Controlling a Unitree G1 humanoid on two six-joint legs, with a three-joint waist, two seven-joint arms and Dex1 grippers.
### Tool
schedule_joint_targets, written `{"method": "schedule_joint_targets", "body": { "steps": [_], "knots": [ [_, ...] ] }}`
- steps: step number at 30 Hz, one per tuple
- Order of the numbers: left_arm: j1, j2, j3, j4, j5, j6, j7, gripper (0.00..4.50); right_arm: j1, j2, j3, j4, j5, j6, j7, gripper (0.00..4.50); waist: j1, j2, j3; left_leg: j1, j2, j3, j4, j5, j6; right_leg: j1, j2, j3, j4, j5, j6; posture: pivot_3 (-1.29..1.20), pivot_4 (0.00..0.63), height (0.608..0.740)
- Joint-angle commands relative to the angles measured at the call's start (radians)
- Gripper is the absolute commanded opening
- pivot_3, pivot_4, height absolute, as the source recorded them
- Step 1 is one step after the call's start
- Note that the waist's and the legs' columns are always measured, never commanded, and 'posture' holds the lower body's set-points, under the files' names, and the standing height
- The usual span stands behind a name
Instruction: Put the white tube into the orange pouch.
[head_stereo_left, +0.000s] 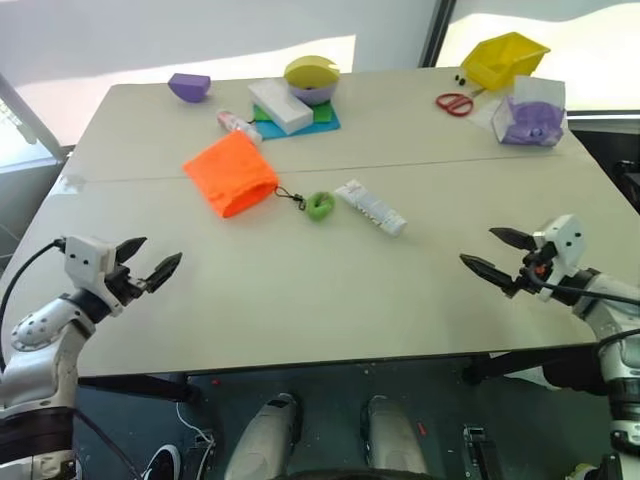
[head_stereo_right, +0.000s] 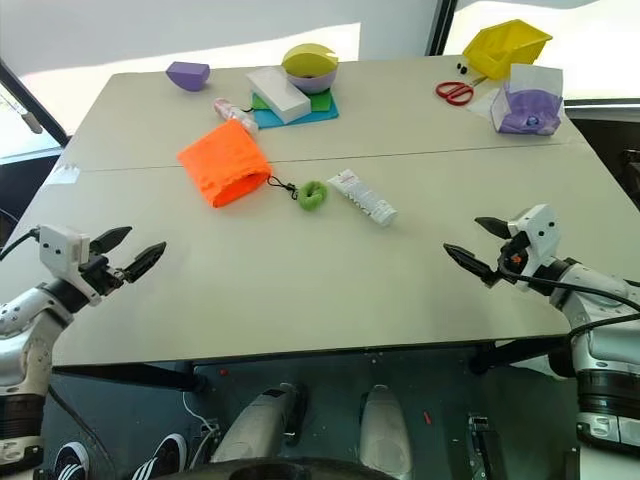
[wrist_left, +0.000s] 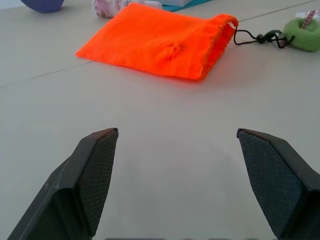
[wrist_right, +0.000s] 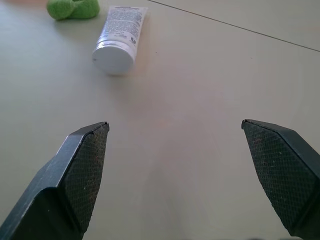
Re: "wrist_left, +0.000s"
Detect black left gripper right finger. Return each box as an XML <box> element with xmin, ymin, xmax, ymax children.
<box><xmin>236</xmin><ymin>128</ymin><xmax>320</xmax><ymax>240</ymax></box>

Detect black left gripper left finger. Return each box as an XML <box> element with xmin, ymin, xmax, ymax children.
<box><xmin>6</xmin><ymin>127</ymin><xmax>119</xmax><ymax>240</ymax></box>

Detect black knotted string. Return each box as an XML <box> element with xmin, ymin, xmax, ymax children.
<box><xmin>233</xmin><ymin>21</ymin><xmax>296</xmax><ymax>50</ymax></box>

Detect green felt apple toy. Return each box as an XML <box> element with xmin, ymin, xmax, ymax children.
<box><xmin>282</xmin><ymin>9</ymin><xmax>320</xmax><ymax>53</ymax></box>

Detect orange cloth bag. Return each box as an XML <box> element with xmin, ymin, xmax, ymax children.
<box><xmin>74</xmin><ymin>2</ymin><xmax>240</xmax><ymax>82</ymax></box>

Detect floral clear plastic bottle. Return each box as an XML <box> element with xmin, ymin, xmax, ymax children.
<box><xmin>91</xmin><ymin>0</ymin><xmax>163</xmax><ymax>19</ymax></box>

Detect purple bowl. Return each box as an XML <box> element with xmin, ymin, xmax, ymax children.
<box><xmin>19</xmin><ymin>0</ymin><xmax>65</xmax><ymax>14</ymax></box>

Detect blue and green sheets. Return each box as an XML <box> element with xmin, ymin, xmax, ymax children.
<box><xmin>162</xmin><ymin>0</ymin><xmax>213</xmax><ymax>12</ymax></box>

